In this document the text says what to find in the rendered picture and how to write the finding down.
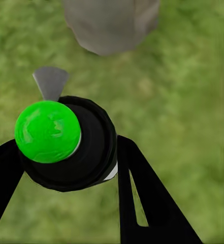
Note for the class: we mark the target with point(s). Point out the tree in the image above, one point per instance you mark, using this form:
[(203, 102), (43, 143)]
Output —
[(107, 27)]

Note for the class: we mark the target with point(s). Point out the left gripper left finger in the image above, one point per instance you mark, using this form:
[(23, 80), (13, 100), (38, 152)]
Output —
[(11, 171)]

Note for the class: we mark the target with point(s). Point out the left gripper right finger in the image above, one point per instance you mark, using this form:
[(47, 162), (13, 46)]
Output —
[(167, 224)]

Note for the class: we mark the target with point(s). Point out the pesticide atomizer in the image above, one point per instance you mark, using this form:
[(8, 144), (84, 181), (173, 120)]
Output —
[(66, 143)]

